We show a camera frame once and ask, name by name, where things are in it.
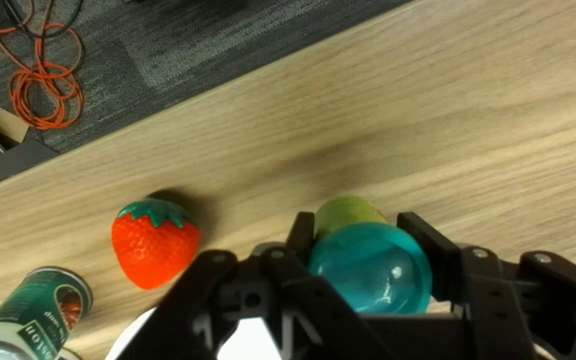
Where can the teal-lid dough tub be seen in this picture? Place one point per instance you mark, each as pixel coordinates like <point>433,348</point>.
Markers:
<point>369,277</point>

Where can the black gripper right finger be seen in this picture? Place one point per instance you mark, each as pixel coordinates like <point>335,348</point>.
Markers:
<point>501,300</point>

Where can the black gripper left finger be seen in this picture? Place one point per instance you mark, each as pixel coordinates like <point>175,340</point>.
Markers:
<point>214,300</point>

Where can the red toy strawberry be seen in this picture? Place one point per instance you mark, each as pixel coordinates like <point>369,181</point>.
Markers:
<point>155,246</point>

